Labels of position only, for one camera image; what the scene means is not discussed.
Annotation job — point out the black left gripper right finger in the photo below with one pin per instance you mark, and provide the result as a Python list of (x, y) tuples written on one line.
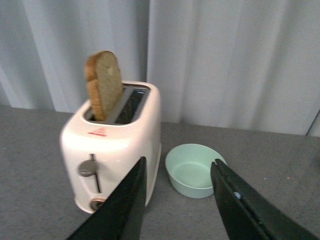
[(246, 214)]

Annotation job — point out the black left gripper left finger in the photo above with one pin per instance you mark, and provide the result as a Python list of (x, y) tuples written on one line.
[(120, 217)]

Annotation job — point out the white two-slot toaster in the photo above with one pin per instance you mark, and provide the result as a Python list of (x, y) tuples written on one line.
[(99, 154)]

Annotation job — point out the green plastic bowl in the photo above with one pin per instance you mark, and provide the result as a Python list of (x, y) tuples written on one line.
[(189, 169)]

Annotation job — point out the brown bread slice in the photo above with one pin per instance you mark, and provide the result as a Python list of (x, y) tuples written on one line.
[(104, 83)]

